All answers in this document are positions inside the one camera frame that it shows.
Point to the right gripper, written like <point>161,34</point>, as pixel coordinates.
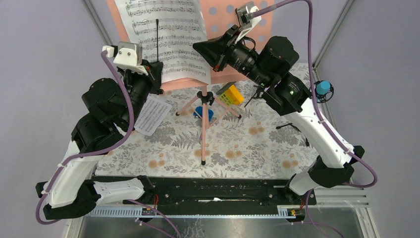
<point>222,47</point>

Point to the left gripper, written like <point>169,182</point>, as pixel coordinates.
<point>154,70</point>

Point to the pink music stand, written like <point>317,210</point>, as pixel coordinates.
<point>215,13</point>

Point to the sheet music page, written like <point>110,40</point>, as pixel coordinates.
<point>167,30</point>
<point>151,116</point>

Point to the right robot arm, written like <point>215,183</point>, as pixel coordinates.
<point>290,98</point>

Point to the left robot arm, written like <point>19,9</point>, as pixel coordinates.
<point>113,107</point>

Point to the yellow toy block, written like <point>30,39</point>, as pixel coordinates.
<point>234,94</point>

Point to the green toy grid piece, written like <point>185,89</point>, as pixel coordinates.
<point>225,98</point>

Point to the blue toy car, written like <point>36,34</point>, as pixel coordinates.
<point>198,112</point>

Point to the black microphone on tripod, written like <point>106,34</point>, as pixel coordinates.
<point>257,95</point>

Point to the floral table cloth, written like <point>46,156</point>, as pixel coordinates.
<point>260,144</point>

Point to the blue microphone on tripod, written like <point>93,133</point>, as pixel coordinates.
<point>323,88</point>

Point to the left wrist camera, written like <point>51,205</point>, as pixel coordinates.
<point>126,55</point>

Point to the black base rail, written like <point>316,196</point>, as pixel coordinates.
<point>220,195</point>

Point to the white slotted cable duct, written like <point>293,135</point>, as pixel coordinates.
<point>142,212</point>

